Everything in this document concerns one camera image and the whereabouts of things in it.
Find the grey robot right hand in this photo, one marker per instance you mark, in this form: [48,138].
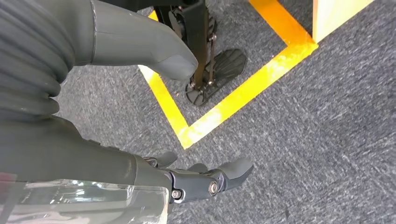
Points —
[62,154]

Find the yellow floor tape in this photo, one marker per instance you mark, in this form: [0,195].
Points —
[247,89]

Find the light wooden desk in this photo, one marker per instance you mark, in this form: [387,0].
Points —
[334,15]

